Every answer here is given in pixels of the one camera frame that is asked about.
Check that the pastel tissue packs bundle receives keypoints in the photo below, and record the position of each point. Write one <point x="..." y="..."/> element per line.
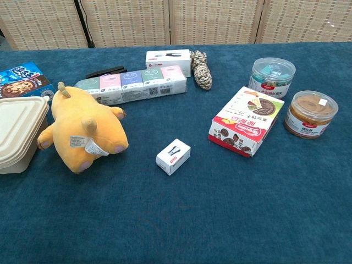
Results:
<point x="137" y="85"/>

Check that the beige lidded food container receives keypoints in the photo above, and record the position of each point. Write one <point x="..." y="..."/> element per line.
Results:
<point x="16" y="129"/>

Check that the white box with clip print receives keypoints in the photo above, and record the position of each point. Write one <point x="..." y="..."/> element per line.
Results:
<point x="167" y="59"/>

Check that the small white cardboard box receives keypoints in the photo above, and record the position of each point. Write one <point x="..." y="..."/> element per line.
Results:
<point x="173" y="156"/>

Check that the blue chocolate cookie box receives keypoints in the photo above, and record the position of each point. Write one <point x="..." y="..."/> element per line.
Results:
<point x="22" y="79"/>

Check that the clear jar of rubber bands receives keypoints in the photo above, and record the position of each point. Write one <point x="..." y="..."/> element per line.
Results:
<point x="310" y="115"/>

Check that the black stapler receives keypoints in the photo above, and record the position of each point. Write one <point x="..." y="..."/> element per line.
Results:
<point x="107" y="72"/>

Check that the clear jar of binder clips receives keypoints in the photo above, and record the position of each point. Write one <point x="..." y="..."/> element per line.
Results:
<point x="270" y="77"/>

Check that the woven bamboo folding screen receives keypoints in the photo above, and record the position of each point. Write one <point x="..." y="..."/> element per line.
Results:
<point x="220" y="22"/>

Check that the black tripod stand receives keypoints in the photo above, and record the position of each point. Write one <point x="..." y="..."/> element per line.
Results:
<point x="82" y="19"/>

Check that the dark blue table cloth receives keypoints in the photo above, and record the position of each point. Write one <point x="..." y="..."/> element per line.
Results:
<point x="192" y="220"/>

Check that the yellow plush toy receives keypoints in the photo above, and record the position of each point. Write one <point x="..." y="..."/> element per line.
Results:
<point x="82" y="115"/>

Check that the red white biscuit box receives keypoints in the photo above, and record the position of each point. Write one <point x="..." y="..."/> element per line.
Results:
<point x="242" y="121"/>

